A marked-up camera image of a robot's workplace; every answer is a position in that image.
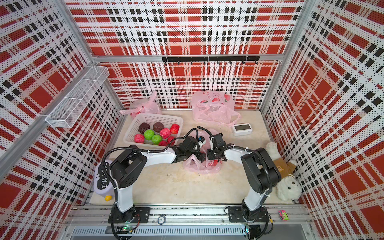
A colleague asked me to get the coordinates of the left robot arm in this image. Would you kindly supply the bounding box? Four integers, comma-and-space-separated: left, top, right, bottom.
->
101, 136, 206, 224

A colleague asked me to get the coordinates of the white wire wall shelf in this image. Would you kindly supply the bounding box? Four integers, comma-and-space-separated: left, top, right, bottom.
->
46, 66, 109, 128

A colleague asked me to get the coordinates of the green apple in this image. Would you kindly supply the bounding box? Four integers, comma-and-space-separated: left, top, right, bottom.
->
144, 129, 155, 141
151, 134, 163, 145

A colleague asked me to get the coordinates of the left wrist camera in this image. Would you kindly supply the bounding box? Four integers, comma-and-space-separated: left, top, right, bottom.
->
197, 136, 206, 148

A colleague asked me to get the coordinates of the pink toy car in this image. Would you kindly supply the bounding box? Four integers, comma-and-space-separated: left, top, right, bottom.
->
279, 210, 290, 221

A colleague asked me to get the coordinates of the white plastic basket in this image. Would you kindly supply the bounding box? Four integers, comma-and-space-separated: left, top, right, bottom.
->
124, 113, 184, 150

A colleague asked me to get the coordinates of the white plush teddy bear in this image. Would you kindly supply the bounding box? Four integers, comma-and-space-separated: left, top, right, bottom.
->
266, 142, 303, 201

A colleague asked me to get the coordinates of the white digital clock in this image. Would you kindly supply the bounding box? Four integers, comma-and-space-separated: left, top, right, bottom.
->
232, 123, 253, 137

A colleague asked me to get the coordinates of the dark red apple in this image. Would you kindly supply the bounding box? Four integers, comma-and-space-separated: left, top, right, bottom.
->
138, 122, 151, 134
153, 122, 165, 133

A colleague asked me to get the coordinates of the black hook rail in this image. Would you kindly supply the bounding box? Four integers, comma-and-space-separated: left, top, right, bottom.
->
162, 56, 260, 64

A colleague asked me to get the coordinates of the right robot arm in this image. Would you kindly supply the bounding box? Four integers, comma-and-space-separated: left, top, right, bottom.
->
207, 134, 282, 223

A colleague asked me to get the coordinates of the pink plastic bag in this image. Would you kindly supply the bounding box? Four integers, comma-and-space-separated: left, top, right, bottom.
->
191, 91, 241, 127
183, 130, 222, 174
120, 91, 162, 119

